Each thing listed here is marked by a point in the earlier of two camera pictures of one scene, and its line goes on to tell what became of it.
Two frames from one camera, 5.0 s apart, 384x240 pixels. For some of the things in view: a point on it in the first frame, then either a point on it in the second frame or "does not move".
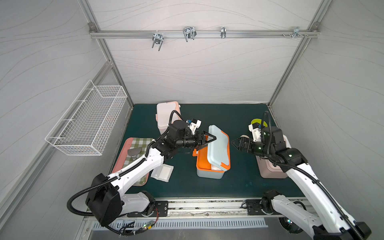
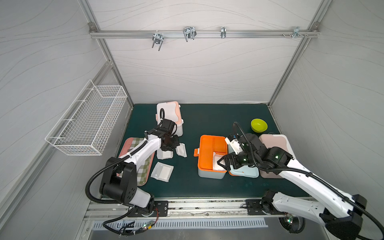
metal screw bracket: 296,31 does not move
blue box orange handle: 214,158 -> 251,171
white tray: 163,172 does not move
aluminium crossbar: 204,34 does not move
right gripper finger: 233,143 -> 227,161
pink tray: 125,158 does not move
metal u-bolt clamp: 189,32 does not move
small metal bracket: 223,32 does not move
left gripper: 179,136 -> 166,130
